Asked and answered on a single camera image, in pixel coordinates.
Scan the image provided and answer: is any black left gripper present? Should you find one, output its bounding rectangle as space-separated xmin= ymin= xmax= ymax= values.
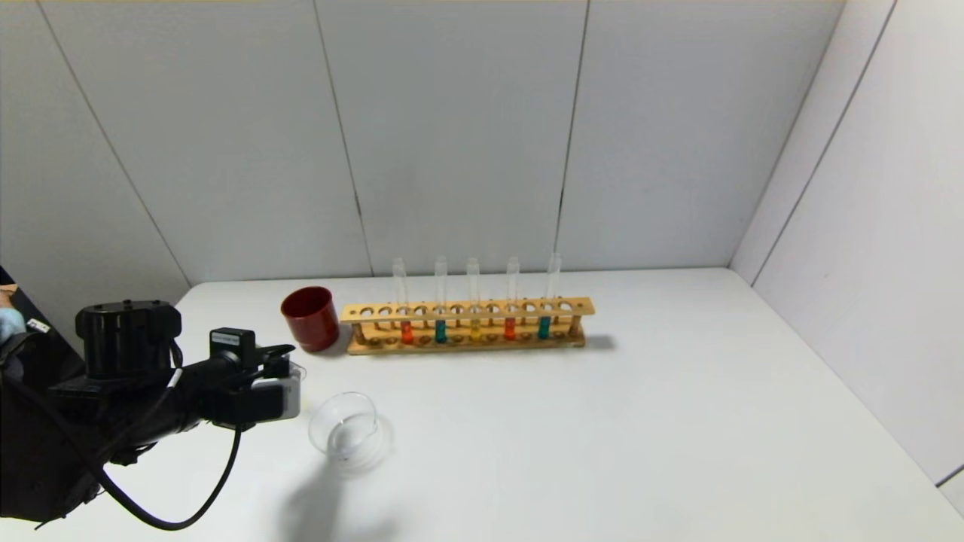
xmin=175 ymin=327 xmax=296 ymax=400

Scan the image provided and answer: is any red pigment test tube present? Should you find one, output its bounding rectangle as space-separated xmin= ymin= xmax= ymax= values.
xmin=392 ymin=258 xmax=416 ymax=346
xmin=505 ymin=257 xmax=520 ymax=341

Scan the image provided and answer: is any teal pigment test tube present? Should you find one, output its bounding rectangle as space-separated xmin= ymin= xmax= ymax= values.
xmin=537 ymin=252 xmax=562 ymax=340
xmin=434 ymin=256 xmax=449 ymax=345

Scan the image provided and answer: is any wooden test tube rack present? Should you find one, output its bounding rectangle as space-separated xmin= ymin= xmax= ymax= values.
xmin=340 ymin=297 xmax=596 ymax=356

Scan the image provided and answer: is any dark red cup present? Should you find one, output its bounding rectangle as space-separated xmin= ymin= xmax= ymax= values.
xmin=281 ymin=286 xmax=341 ymax=354

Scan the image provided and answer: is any clear glass beaker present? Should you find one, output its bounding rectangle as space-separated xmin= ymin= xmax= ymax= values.
xmin=308 ymin=391 xmax=394 ymax=473

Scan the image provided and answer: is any black chair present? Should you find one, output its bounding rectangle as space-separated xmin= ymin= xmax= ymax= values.
xmin=0 ymin=263 xmax=84 ymax=362

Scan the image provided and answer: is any seated person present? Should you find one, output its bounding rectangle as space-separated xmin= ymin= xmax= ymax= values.
xmin=0 ymin=290 xmax=27 ymax=341

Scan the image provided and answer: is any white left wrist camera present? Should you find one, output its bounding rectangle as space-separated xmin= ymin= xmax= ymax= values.
xmin=212 ymin=375 xmax=304 ymax=431

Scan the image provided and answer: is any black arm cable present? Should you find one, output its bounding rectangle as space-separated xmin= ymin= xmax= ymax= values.
xmin=94 ymin=422 xmax=243 ymax=531

